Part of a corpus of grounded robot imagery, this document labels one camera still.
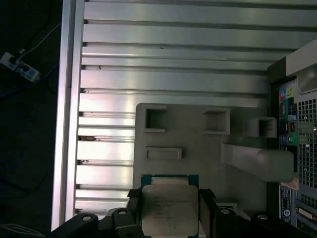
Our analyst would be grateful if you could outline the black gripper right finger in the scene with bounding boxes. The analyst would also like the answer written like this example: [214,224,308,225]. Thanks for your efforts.
[199,188,302,238]

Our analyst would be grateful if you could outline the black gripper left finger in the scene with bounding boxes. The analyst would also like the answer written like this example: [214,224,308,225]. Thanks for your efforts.
[51,188,147,238]

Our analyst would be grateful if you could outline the silver topped CPU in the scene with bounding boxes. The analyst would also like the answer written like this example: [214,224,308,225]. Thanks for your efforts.
[140,174,200,236]

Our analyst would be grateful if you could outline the grey parts rack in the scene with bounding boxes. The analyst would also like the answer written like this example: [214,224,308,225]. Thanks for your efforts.
[132,102,299,224]

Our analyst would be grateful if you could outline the black PC case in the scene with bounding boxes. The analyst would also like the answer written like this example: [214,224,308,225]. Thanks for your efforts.
[266,38,317,238]

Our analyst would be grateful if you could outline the white blue power strip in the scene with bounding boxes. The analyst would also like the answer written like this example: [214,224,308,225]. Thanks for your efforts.
[0,51,41,82]

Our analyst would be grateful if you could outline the white cable bundle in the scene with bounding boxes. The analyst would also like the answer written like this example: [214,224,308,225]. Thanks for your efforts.
[0,223,38,238]

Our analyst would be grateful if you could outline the thin white cable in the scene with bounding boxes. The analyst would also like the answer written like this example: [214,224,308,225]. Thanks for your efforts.
[18,23,62,61]

